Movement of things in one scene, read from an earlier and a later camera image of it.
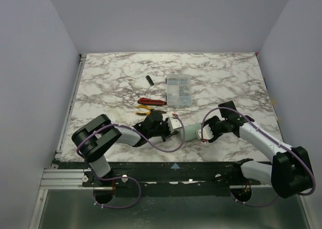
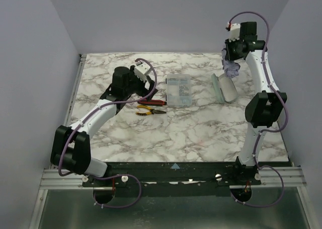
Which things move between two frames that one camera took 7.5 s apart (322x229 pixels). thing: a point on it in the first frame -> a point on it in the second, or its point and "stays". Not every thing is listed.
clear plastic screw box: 179,90 stays
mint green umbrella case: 190,132 -> 226,89
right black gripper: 215,129 -> 232,51
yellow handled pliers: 148,112 stays
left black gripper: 163,128 -> 145,88
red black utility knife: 148,101 stays
